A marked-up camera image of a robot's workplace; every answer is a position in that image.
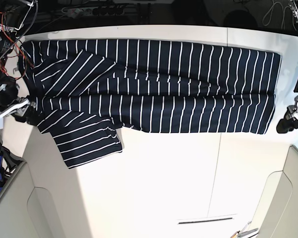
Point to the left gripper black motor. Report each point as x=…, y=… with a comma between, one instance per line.
x=290, y=120

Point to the navy white striped T-shirt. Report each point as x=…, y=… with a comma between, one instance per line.
x=84, y=90

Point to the grey tool at bottom edge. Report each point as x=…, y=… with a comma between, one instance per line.
x=246, y=232

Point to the grey seat right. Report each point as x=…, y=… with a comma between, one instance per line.
x=276, y=215

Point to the grey seat left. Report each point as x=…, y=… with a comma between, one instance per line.
x=27, y=211

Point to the white power strip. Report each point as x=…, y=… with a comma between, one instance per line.
x=75, y=12

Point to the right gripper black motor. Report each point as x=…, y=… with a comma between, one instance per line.
x=22, y=109

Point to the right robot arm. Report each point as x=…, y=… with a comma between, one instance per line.
x=16, y=19

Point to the grey seat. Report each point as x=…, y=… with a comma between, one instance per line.
x=27, y=211
x=276, y=215

